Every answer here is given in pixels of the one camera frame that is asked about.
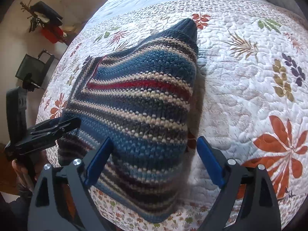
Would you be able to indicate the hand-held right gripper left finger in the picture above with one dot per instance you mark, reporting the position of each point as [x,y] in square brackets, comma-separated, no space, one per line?
[98,158]

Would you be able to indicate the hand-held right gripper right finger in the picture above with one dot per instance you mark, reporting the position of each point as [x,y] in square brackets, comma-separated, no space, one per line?
[209,158]

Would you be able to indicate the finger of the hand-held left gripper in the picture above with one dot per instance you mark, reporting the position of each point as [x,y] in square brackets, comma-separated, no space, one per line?
[68,131]
[53,124]

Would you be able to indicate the striped knit sweater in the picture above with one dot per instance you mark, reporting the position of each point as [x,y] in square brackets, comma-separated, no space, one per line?
[144,105]

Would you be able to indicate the person's left hand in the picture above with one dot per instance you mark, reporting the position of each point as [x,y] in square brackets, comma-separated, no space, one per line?
[21,173]

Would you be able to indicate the black chair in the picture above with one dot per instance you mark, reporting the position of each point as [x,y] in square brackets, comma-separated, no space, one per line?
[30,68]

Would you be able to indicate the floral quilted bedspread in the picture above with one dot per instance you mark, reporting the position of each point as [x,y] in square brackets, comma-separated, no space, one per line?
[240,77]

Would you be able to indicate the red bag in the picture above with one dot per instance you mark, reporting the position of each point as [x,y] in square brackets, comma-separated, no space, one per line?
[50,35]

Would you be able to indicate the wooden coat rack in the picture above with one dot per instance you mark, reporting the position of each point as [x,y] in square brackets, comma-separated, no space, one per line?
[31,21]

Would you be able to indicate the black jacket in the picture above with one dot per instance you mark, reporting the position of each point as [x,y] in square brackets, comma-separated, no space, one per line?
[47,10]

